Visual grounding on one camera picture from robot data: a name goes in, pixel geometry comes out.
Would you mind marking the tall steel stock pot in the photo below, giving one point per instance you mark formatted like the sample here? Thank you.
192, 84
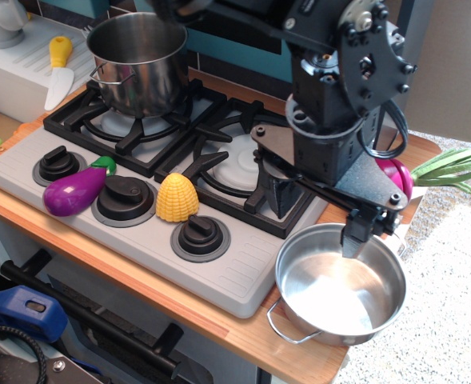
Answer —
140, 64

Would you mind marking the black left stove knob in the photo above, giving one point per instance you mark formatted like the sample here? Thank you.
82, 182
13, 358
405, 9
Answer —
56, 164

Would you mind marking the black oven door handle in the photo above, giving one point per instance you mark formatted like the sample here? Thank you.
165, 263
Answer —
157, 356

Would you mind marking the black right stove knob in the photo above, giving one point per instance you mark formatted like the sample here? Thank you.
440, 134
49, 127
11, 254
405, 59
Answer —
200, 239

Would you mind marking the black left burner grate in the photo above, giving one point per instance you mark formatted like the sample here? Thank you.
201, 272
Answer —
138, 144

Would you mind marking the cardboard panel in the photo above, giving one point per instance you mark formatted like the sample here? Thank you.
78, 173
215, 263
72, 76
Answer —
437, 39

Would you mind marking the black right burner grate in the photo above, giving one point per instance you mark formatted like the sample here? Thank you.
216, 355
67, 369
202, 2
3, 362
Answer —
218, 159

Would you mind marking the yellow handled toy knife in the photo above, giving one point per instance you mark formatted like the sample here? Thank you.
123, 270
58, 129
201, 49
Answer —
62, 77

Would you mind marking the grey toy faucet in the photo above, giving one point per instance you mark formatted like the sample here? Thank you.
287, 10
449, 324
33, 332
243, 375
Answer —
13, 17

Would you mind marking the black burner grate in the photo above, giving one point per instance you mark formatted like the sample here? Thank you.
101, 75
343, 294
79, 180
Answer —
138, 144
218, 159

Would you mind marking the grey toy stove top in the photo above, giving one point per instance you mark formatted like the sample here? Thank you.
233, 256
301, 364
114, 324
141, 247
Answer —
237, 282

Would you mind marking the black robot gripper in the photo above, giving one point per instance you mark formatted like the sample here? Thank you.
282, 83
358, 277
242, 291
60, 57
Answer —
338, 164

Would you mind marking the blue plastic clamp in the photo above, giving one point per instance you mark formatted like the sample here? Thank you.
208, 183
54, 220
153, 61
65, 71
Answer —
38, 315

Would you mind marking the small shallow steel pot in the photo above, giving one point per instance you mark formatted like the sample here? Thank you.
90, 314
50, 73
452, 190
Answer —
332, 299

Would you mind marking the yellow toy corn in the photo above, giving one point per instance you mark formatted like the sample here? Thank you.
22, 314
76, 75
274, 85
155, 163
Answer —
177, 199

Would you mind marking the purple toy eggplant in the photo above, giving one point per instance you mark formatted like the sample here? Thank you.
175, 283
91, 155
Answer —
74, 193

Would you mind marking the magenta toy radish green leaves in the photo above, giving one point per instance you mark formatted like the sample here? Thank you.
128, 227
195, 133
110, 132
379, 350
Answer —
451, 168

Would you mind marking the black stove knob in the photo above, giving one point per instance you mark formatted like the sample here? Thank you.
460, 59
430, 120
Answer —
56, 164
200, 239
124, 202

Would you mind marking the white toy sink unit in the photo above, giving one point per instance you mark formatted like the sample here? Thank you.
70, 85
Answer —
25, 68

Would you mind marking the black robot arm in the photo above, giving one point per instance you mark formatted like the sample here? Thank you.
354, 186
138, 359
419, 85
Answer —
347, 69

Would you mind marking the black middle stove knob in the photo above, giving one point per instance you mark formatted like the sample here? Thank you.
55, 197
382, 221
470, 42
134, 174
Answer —
124, 202

